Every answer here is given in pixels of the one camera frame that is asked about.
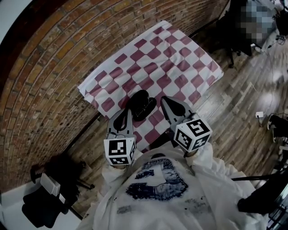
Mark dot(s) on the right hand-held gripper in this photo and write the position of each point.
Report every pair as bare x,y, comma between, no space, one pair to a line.
193,134

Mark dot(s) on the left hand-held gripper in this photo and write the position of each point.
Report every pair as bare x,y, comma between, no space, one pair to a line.
118,150

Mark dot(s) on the black glasses case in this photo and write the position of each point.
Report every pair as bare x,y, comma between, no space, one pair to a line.
139,96

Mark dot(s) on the person's right forearm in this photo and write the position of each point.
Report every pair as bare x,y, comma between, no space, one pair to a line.
202,157

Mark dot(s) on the person's left forearm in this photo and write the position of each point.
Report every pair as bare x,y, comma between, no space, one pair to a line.
114,179

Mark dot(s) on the red white checkered tablecloth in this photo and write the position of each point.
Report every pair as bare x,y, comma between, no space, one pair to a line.
162,65

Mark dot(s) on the white power adapter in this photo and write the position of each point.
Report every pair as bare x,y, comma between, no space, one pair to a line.
259,114

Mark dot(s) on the white printed shirt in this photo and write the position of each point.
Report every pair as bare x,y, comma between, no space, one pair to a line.
162,202

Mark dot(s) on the white box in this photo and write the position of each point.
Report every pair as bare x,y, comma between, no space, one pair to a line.
50,184

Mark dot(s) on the black swivel chair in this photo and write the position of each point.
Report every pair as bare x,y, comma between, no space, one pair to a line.
231,33

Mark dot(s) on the black office chair with box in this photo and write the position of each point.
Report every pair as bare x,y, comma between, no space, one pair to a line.
42,206

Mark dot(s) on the black equipment stand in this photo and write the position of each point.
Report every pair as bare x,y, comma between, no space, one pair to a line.
258,202

